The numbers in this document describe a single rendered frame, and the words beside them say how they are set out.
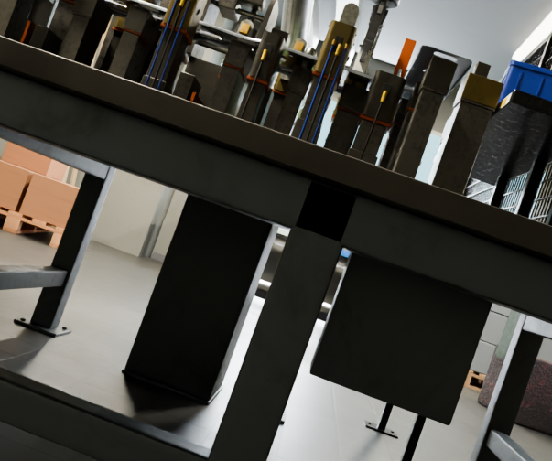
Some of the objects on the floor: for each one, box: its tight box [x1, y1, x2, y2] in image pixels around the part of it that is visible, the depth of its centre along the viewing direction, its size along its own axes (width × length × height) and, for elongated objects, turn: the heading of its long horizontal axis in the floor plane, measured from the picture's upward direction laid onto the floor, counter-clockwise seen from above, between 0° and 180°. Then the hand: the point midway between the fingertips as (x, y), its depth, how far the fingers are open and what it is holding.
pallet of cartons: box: [0, 141, 80, 249], centre depth 605 cm, size 143×109×83 cm
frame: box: [0, 58, 552, 461], centre depth 178 cm, size 256×161×66 cm, turn 170°
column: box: [122, 194, 279, 406], centre depth 244 cm, size 31×31×66 cm
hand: (361, 64), depth 172 cm, fingers closed, pressing on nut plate
